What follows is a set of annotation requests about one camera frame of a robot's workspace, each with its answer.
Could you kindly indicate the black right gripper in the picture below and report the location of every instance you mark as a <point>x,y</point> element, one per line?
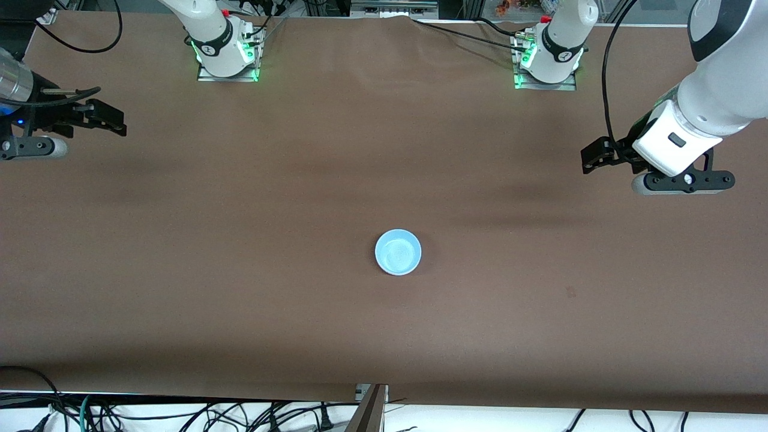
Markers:
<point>49,114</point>

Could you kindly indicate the orange object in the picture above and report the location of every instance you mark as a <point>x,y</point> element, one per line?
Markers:
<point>507,7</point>

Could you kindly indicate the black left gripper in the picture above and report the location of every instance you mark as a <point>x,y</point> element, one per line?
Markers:
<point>631,141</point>

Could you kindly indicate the aluminium corner bracket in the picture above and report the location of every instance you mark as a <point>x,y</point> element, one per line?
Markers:
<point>47,17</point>

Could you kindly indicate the small metal bracket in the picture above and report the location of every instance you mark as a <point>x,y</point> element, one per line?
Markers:
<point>362,393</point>

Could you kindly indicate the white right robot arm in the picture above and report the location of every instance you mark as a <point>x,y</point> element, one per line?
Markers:
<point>210,30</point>

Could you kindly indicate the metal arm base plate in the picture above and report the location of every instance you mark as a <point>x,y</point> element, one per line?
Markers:
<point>228,78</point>
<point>546,87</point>

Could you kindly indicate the brown wooden beam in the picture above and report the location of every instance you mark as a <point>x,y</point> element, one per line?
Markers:
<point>369,417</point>

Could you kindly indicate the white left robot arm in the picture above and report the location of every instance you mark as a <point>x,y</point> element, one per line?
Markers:
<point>720,96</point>

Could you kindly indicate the blue bowl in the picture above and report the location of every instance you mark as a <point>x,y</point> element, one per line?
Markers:
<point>398,252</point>

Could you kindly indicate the grey power strip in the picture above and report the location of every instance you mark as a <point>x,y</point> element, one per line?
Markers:
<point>393,7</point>

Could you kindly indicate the brown table cover sheet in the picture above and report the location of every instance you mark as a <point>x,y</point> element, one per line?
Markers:
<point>360,150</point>

